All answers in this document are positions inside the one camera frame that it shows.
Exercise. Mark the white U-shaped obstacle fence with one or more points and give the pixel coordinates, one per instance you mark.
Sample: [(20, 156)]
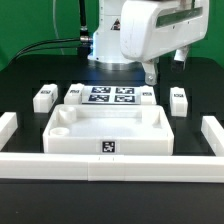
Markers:
[(102, 168)]

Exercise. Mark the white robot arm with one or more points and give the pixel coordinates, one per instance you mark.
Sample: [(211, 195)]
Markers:
[(106, 51)]

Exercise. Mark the fiducial marker plate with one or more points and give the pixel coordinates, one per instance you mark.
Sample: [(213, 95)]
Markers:
[(112, 95)]

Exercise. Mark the white desk top tray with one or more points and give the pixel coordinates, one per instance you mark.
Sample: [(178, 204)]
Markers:
[(108, 130)]

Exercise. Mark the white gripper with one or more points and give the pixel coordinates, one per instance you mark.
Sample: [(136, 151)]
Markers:
[(151, 28)]

